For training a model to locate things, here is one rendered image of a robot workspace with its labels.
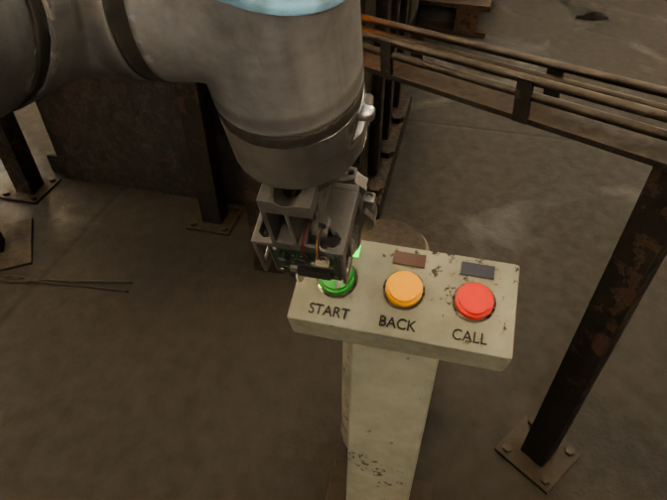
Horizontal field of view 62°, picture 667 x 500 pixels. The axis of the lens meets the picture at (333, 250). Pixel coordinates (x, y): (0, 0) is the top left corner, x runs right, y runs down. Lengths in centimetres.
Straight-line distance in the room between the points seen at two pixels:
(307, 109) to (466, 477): 97
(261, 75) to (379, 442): 62
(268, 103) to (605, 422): 114
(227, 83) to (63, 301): 130
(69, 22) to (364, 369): 51
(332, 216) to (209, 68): 17
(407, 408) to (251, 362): 63
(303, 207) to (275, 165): 4
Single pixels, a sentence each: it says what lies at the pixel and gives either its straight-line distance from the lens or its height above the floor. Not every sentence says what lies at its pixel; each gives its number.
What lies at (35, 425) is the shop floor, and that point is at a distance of 135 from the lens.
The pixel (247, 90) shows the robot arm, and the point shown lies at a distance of 29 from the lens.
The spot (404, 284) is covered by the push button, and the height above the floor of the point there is 61.
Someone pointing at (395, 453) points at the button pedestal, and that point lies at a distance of 83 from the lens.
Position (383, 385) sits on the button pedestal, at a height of 47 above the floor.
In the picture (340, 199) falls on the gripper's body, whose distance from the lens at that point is 42.
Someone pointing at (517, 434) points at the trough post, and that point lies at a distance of 124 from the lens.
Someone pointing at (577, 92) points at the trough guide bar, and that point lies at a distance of 74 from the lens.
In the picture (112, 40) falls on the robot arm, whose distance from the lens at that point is 29.
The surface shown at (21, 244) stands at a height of 1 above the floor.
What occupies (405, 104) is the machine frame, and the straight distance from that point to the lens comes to 208.
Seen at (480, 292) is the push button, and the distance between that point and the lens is 61.
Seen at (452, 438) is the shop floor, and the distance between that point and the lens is 121.
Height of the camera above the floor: 104
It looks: 43 degrees down
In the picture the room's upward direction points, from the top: straight up
